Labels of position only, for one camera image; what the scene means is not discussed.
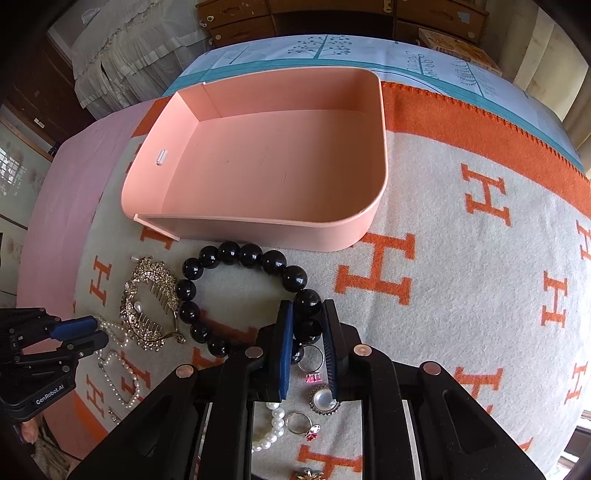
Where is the white pearl bracelet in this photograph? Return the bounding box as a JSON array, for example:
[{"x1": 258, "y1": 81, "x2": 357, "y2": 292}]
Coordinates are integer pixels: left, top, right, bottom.
[{"x1": 250, "y1": 400, "x2": 287, "y2": 454}]

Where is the round pearl brooch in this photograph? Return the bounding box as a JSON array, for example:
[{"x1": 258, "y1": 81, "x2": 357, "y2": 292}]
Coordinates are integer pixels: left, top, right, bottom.
[{"x1": 308, "y1": 385, "x2": 341, "y2": 416}]

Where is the pink bed sheet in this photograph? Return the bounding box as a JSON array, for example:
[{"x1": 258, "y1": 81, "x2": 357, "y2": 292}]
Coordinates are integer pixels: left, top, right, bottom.
[{"x1": 16, "y1": 98, "x2": 160, "y2": 460}]

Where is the ring with red charm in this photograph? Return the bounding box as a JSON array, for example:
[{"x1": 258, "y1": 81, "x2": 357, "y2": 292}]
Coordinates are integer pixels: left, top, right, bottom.
[{"x1": 284, "y1": 410, "x2": 323, "y2": 443}]

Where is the blue teal patterned sheet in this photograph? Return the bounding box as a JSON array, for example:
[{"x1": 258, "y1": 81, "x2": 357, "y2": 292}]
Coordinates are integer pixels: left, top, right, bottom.
[{"x1": 164, "y1": 34, "x2": 583, "y2": 170}]

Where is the pink plastic tray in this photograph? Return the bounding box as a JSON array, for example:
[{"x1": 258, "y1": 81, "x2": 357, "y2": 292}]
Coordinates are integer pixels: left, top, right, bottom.
[{"x1": 121, "y1": 67, "x2": 389, "y2": 252}]

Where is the gold rhinestone hair comb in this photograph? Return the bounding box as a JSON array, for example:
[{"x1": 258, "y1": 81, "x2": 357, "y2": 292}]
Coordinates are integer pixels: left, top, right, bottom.
[{"x1": 119, "y1": 256, "x2": 186, "y2": 352}]

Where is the ring with pink stone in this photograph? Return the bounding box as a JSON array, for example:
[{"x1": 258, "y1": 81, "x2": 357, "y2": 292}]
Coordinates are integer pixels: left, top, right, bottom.
[{"x1": 297, "y1": 343, "x2": 326, "y2": 385}]

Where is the orange white H blanket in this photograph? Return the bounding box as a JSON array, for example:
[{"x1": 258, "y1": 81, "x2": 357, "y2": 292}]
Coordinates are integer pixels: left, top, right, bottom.
[{"x1": 74, "y1": 83, "x2": 590, "y2": 479}]

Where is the white lace covered furniture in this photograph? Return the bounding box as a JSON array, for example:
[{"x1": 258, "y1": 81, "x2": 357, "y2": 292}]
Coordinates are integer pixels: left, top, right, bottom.
[{"x1": 71, "y1": 1, "x2": 209, "y2": 119}]

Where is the beige curtain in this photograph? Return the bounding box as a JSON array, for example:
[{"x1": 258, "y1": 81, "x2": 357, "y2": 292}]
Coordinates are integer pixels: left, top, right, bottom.
[{"x1": 480, "y1": 1, "x2": 590, "y2": 155}]

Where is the black bead bracelet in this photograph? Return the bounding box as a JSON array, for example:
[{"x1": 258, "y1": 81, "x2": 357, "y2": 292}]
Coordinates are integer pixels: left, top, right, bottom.
[{"x1": 174, "y1": 240, "x2": 324, "y2": 364}]

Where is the white pearl necklace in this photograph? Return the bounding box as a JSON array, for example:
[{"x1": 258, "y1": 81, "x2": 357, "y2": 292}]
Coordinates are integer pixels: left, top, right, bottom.
[{"x1": 94, "y1": 315, "x2": 143, "y2": 410}]

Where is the brown wooden door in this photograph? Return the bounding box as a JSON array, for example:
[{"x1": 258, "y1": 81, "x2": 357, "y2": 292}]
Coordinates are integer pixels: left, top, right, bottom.
[{"x1": 7, "y1": 36, "x2": 93, "y2": 144}]

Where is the stack of books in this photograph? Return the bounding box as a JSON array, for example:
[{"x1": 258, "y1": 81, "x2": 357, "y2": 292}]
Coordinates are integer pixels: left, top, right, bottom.
[{"x1": 418, "y1": 28, "x2": 503, "y2": 77}]

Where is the gold flower brooch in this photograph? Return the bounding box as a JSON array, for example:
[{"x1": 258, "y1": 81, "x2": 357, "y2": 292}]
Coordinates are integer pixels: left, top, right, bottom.
[{"x1": 290, "y1": 467, "x2": 325, "y2": 480}]

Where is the wooden desk with drawers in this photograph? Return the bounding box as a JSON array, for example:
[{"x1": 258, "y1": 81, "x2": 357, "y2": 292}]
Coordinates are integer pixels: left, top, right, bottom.
[{"x1": 195, "y1": 0, "x2": 489, "y2": 47}]

